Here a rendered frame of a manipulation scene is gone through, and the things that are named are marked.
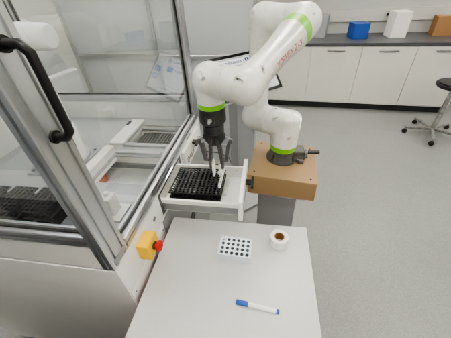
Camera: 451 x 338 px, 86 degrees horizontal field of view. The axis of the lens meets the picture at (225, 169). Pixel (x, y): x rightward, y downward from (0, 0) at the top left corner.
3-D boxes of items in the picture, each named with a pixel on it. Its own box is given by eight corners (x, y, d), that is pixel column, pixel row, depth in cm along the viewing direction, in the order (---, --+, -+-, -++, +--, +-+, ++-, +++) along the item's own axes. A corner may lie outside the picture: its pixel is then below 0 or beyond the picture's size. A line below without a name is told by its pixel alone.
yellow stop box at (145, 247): (161, 243, 89) (157, 231, 85) (154, 260, 84) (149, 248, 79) (148, 241, 90) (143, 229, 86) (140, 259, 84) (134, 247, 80)
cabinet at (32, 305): (212, 216, 208) (202, 135, 159) (175, 365, 128) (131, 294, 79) (111, 208, 222) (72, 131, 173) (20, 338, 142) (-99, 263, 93)
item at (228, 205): (243, 176, 118) (243, 165, 115) (238, 215, 99) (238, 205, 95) (166, 172, 124) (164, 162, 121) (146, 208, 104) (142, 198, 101)
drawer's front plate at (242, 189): (247, 176, 120) (247, 158, 114) (242, 221, 98) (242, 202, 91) (244, 176, 121) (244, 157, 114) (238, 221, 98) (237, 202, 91)
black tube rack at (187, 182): (226, 180, 116) (225, 169, 112) (221, 206, 103) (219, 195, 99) (182, 177, 120) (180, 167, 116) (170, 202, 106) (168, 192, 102)
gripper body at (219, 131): (198, 126, 82) (201, 149, 87) (223, 127, 80) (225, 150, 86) (203, 117, 88) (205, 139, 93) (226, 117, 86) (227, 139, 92)
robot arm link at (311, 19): (293, 30, 99) (294, -5, 89) (325, 33, 93) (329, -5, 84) (273, 51, 91) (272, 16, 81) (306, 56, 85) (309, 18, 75)
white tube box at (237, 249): (252, 245, 96) (252, 239, 93) (250, 264, 89) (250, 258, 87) (221, 241, 98) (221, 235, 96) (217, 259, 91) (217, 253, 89)
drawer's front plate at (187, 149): (200, 141, 150) (198, 125, 143) (187, 170, 127) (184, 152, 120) (197, 141, 150) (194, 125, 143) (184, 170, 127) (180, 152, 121)
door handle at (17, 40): (83, 139, 48) (31, 31, 37) (75, 147, 46) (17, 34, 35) (62, 139, 49) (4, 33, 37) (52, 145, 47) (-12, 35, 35)
